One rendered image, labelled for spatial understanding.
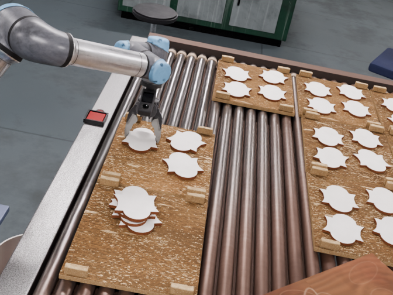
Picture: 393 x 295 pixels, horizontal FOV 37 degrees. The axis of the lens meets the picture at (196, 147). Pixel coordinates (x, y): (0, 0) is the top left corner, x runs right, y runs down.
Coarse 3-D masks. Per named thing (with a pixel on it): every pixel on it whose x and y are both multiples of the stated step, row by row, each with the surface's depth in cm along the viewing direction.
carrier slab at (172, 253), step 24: (96, 192) 175; (96, 216) 166; (168, 216) 171; (192, 216) 173; (96, 240) 158; (120, 240) 159; (144, 240) 161; (168, 240) 163; (192, 240) 164; (96, 264) 150; (120, 264) 152; (144, 264) 153; (168, 264) 155; (192, 264) 156; (120, 288) 146; (144, 288) 146; (168, 288) 147
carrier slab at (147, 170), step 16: (176, 128) 215; (112, 144) 199; (160, 144) 204; (208, 144) 209; (112, 160) 191; (128, 160) 192; (144, 160) 194; (160, 160) 195; (208, 160) 200; (128, 176) 185; (144, 176) 186; (160, 176) 188; (176, 176) 189; (208, 176) 192; (160, 192) 181; (176, 192) 182; (208, 192) 185
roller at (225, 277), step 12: (240, 108) 241; (240, 120) 232; (240, 132) 224; (240, 144) 217; (240, 156) 211; (228, 168) 205; (228, 180) 197; (228, 192) 190; (228, 204) 184; (228, 216) 179; (228, 228) 174; (228, 240) 169; (228, 252) 165; (228, 264) 161; (228, 276) 157; (216, 288) 155; (228, 288) 153
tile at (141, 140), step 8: (136, 128) 207; (144, 128) 208; (128, 136) 202; (136, 136) 203; (144, 136) 204; (152, 136) 204; (128, 144) 200; (136, 144) 199; (144, 144) 200; (152, 144) 201; (136, 152) 197; (144, 152) 197
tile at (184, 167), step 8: (176, 152) 199; (168, 160) 194; (176, 160) 195; (184, 160) 196; (192, 160) 196; (168, 168) 191; (176, 168) 191; (184, 168) 192; (192, 168) 193; (200, 168) 193; (184, 176) 188; (192, 176) 189
